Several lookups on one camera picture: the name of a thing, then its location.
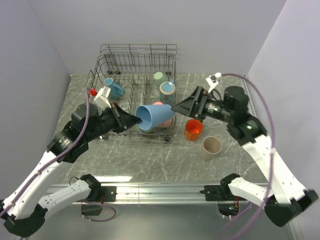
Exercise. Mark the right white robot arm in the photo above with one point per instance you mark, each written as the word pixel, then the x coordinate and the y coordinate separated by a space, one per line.
pixel 287 197

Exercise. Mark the light blue floral mug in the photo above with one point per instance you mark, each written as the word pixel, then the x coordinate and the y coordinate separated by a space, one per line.
pixel 116 90

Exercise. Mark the green plastic cup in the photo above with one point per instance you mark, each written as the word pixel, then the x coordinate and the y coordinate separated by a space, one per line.
pixel 158 78
pixel 147 131

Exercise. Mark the pink plastic cup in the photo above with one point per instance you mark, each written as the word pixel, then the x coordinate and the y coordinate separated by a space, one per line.
pixel 162 114

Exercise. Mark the teal patterned mug yellow inside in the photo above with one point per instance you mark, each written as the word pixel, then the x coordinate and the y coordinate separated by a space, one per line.
pixel 167 93

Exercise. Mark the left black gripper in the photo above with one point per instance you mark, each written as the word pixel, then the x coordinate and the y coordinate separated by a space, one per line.
pixel 127 120

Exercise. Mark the blue plastic cup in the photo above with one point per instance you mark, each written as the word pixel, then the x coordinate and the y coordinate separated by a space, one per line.
pixel 144 112

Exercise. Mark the grey wire dish rack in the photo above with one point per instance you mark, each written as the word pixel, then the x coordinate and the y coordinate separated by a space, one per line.
pixel 133 66

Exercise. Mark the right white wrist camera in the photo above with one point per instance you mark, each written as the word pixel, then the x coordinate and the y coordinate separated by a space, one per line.
pixel 212 81

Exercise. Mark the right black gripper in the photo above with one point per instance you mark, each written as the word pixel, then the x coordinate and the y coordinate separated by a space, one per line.
pixel 188 106

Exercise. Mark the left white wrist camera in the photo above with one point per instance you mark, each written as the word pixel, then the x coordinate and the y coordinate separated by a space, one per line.
pixel 101 99

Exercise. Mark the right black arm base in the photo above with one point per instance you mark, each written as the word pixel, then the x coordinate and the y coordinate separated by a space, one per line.
pixel 227 204

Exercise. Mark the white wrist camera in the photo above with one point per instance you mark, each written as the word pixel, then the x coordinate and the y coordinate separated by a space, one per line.
pixel 212 81
pixel 101 99

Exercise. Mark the aluminium mounting rail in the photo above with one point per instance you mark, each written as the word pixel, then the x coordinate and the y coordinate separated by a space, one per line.
pixel 154 193

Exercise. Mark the beige plastic cup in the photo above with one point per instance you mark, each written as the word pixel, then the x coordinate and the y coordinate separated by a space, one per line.
pixel 211 146

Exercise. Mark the orange mug black handle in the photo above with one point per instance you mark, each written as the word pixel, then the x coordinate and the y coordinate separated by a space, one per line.
pixel 193 129

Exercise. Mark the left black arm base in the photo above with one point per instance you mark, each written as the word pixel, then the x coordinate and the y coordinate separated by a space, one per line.
pixel 105 193

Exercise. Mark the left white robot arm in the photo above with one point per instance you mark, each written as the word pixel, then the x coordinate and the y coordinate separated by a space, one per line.
pixel 27 208

